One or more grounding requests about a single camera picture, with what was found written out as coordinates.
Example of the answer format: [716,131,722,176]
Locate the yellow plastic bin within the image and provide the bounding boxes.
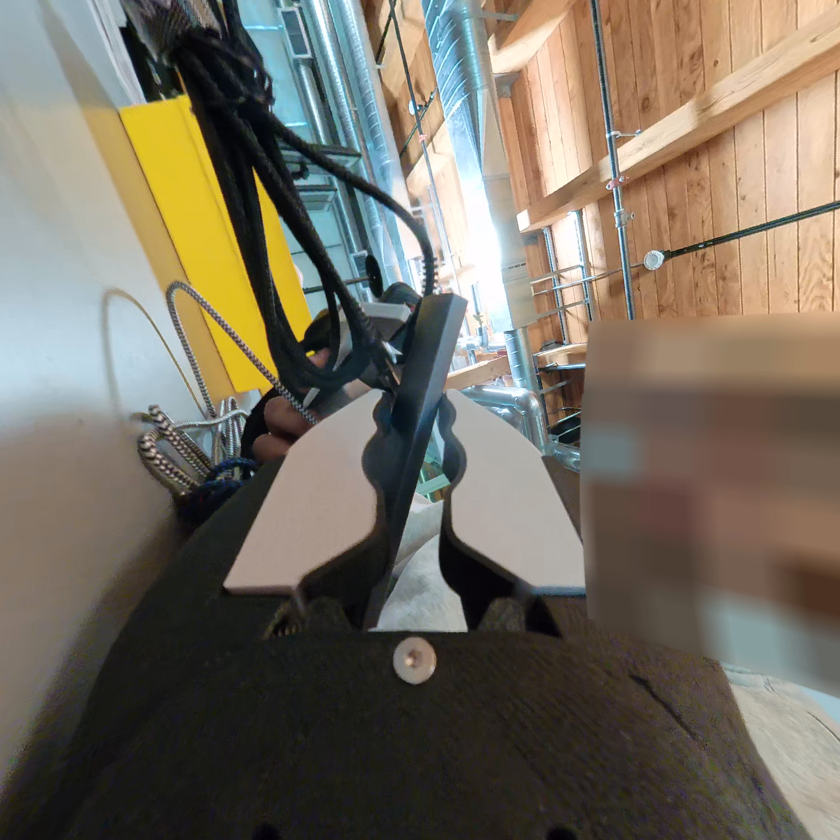
[118,97,312,393]

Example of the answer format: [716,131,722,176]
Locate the black braided cable bundle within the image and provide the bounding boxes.
[121,0,439,398]

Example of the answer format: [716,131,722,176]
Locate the black white braided cable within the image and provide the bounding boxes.
[134,281,322,496]

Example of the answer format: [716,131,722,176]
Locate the light grey desk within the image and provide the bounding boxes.
[0,0,316,788]

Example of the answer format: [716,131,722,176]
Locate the silver duct elbow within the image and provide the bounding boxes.
[459,384,585,473]

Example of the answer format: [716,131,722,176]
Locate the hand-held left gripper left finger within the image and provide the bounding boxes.
[223,388,388,597]

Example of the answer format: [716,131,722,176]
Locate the black rod white disc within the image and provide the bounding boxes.
[643,200,840,271]

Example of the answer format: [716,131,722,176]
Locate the slim silver spiral duct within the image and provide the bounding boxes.
[325,0,409,283]

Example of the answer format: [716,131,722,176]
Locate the large silver spiral duct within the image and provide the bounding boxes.
[420,0,536,329]

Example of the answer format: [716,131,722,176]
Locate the metal conduit pipe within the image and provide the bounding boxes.
[587,0,639,322]

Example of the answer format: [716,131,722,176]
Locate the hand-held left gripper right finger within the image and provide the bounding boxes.
[441,388,586,597]

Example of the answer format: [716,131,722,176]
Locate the grey USB hub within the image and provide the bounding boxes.
[364,293,468,631]

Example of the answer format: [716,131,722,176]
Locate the person's right hand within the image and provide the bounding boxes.
[251,395,321,462]

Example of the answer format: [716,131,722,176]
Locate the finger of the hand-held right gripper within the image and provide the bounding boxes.
[336,301,412,378]

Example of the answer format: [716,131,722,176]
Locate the person's grey sweatshirt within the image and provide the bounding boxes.
[377,499,840,840]

